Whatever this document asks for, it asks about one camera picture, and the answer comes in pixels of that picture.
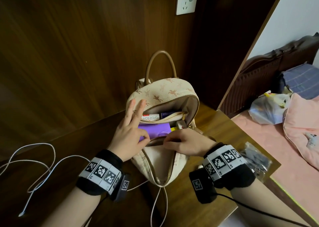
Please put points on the person's right hand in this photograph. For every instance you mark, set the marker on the person's right hand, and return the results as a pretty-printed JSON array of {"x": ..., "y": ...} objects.
[{"x": 192, "y": 143}]

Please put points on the person's left hand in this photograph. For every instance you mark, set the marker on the person's left hand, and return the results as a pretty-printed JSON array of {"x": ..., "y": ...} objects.
[{"x": 127, "y": 139}]

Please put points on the small purple pad pack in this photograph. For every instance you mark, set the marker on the small purple pad pack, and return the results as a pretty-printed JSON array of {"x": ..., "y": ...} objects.
[{"x": 157, "y": 131}]

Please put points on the red spotted cartoon tissue pack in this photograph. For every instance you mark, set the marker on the red spotted cartoon tissue pack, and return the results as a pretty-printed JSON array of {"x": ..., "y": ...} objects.
[{"x": 150, "y": 117}]

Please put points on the cream patterned backpack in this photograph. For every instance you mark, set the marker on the cream patterned backpack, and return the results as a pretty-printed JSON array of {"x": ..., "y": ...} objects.
[{"x": 164, "y": 90}]

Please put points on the clear plastic bag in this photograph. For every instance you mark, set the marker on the clear plastic bag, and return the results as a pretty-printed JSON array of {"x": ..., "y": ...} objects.
[{"x": 255, "y": 159}]

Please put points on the person's left forearm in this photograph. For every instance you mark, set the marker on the person's left forearm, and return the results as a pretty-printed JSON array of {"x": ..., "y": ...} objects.
[{"x": 72, "y": 209}]

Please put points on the person's right forearm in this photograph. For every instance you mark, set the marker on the person's right forearm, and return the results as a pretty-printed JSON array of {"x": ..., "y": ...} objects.
[{"x": 261, "y": 207}]

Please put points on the right black marker wristband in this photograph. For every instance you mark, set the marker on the right black marker wristband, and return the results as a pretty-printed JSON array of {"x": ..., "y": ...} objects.
[{"x": 226, "y": 164}]

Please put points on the black marker wristband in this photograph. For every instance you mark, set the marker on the black marker wristband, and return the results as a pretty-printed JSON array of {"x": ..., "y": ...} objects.
[
  {"x": 226, "y": 164},
  {"x": 99, "y": 172}
]

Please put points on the left black marker wristband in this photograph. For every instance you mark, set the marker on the left black marker wristband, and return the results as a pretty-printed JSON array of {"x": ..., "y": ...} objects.
[{"x": 99, "y": 172}]

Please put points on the pink bed sheet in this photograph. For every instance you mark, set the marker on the pink bed sheet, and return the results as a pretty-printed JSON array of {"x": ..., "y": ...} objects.
[{"x": 274, "y": 149}]

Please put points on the translucent plastic shopping bag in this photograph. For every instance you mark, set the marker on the translucent plastic shopping bag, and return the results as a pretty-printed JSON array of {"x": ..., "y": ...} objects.
[{"x": 269, "y": 109}]

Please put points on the dark carved bed headboard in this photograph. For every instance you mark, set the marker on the dark carved bed headboard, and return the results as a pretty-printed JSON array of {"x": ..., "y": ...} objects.
[{"x": 259, "y": 80}]

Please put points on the dark wooden shelf cabinet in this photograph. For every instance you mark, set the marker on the dark wooden shelf cabinet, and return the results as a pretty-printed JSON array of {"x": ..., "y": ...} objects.
[{"x": 219, "y": 42}]

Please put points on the pink quilt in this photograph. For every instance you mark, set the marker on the pink quilt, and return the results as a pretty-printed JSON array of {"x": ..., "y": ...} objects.
[{"x": 301, "y": 127}]

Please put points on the blue checkered pillow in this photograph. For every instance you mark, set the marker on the blue checkered pillow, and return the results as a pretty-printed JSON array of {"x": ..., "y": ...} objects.
[{"x": 302, "y": 81}]

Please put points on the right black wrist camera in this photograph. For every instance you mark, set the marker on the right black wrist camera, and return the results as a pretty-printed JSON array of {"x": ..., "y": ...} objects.
[{"x": 202, "y": 187}]

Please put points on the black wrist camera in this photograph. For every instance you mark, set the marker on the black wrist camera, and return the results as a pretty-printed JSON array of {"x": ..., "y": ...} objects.
[
  {"x": 202, "y": 187},
  {"x": 122, "y": 187}
]

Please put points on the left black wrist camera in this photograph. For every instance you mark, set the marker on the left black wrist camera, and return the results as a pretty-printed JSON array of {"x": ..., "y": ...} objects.
[{"x": 122, "y": 187}]

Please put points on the dark wooden bed rail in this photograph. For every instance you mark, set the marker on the dark wooden bed rail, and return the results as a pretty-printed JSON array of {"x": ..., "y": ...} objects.
[{"x": 291, "y": 204}]

